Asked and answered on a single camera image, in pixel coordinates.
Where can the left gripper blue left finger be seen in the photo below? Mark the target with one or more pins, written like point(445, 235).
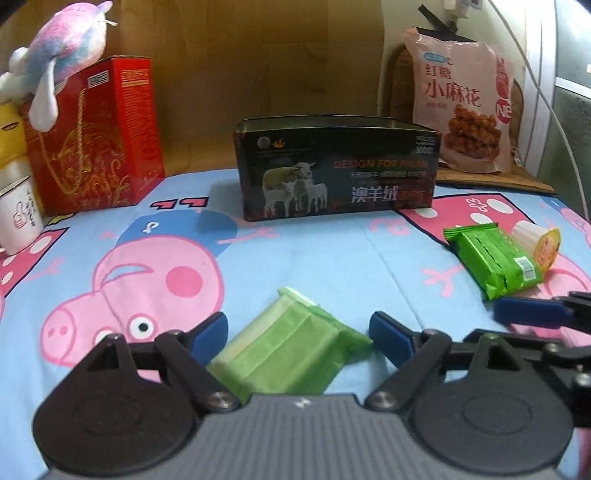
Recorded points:
point(186, 356)

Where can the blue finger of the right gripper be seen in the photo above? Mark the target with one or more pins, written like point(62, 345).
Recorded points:
point(570, 311)

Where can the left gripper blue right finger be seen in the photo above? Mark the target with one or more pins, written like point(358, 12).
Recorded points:
point(417, 356)

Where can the bright green snack packet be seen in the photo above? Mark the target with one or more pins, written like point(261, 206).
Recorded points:
point(499, 264)

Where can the white yellow jelly cup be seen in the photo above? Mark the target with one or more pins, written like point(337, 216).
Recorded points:
point(541, 244)

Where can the light green snack packet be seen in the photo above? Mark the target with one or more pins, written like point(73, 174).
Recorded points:
point(293, 347)

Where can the cartoon pig bed sheet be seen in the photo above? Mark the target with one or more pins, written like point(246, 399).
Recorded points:
point(185, 252)

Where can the black sheep print tin box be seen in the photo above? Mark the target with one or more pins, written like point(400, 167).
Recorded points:
point(306, 165)

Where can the red gift box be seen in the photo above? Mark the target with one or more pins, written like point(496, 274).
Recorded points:
point(104, 150)

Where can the white enamel mug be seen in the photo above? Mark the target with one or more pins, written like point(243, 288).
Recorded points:
point(20, 219)

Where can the pink twisted snack bag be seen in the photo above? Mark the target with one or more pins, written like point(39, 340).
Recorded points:
point(463, 90)

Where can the yellow plush toy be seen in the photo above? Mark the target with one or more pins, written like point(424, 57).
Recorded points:
point(14, 161)

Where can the wooden board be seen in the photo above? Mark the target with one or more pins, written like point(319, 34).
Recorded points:
point(215, 63)

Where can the pink blue plush toy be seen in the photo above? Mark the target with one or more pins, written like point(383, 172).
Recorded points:
point(73, 39)

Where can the white wall plug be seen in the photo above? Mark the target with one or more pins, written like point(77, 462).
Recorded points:
point(458, 9)

